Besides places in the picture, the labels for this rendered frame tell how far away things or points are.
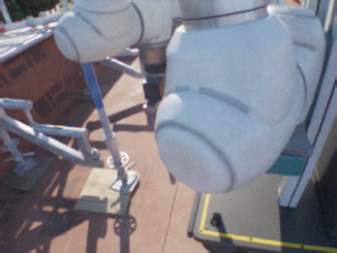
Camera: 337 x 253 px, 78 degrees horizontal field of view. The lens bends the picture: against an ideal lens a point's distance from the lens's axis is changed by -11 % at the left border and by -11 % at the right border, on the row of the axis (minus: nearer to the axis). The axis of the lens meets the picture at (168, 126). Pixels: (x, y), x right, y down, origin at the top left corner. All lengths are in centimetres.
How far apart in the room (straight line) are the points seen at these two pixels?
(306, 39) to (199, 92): 23
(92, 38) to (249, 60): 29
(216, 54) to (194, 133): 8
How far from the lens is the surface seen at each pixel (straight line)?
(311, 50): 42
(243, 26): 24
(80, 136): 123
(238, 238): 84
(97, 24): 44
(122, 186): 138
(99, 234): 128
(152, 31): 54
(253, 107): 23
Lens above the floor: 107
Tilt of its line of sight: 37 degrees down
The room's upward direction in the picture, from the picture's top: 7 degrees counter-clockwise
